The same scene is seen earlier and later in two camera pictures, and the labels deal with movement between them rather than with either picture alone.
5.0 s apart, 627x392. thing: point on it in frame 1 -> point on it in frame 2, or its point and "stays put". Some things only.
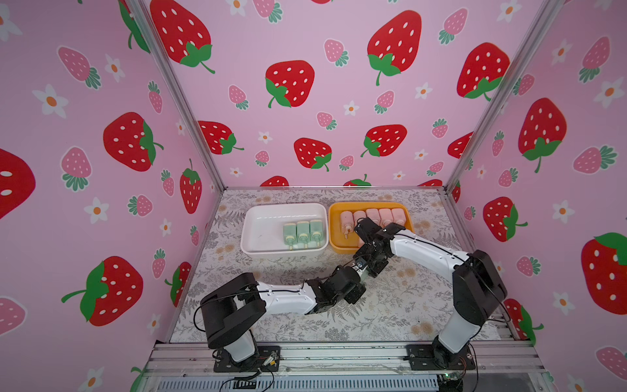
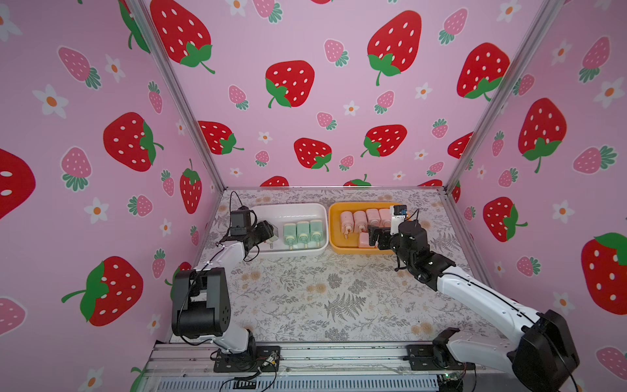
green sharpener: x=303 y=239 stays put
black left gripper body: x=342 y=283 -> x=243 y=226
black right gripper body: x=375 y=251 -> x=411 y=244
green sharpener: x=290 y=237 stays put
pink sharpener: x=347 y=223 stays put
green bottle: x=317 y=239 stays put
